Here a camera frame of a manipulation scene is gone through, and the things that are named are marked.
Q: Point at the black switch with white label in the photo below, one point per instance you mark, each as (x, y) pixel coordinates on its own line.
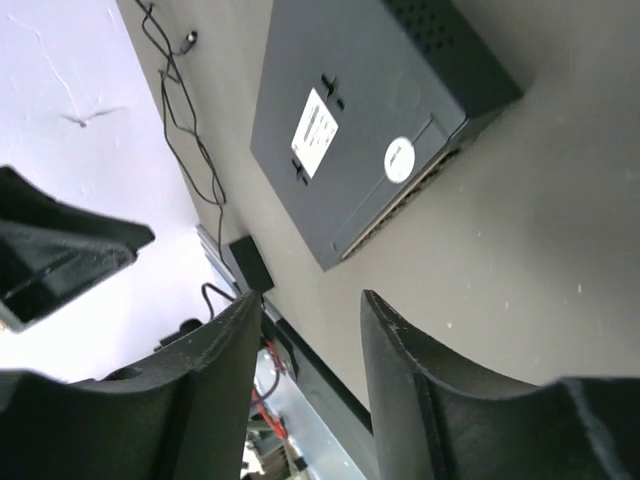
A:
(359, 105)

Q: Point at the small black power adapter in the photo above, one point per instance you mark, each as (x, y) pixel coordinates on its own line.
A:
(247, 266)

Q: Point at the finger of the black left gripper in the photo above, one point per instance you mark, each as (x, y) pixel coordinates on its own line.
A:
(52, 252)

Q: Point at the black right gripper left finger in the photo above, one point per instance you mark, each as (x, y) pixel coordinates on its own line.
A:
(180, 413)

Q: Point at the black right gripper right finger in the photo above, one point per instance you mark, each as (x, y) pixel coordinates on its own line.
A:
(438, 415)

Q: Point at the dark grey table mat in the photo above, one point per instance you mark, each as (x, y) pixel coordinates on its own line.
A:
(522, 254)

